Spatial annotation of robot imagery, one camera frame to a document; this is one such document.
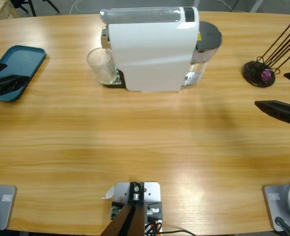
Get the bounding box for clear drinking glass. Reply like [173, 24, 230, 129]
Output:
[87, 47, 117, 85]

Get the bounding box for silver coffee machine lever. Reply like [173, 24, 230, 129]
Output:
[100, 7, 184, 25]

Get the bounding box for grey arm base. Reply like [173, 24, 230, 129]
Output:
[262, 181, 290, 232]
[0, 184, 17, 231]

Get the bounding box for white capsule coffee machine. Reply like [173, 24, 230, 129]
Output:
[99, 6, 201, 93]

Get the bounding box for teal plastic tray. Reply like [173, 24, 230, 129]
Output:
[0, 45, 47, 103]

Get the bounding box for black capsule holder with rods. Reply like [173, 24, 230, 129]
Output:
[242, 16, 290, 87]

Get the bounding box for black tripod legs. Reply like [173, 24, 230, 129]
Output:
[11, 0, 60, 17]

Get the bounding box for clear water tank dark lid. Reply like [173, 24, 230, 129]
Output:
[191, 21, 223, 87]

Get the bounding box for metal drip tray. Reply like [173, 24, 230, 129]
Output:
[102, 69, 126, 89]

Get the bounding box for white paper tab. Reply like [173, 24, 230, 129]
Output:
[101, 186, 116, 200]

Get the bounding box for white floor cable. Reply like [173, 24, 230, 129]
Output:
[70, 0, 101, 14]

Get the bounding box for black base cable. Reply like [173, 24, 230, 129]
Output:
[274, 216, 290, 236]

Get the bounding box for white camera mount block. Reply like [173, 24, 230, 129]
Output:
[110, 181, 163, 236]

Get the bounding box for dark camera post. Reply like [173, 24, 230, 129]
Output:
[100, 181, 145, 236]

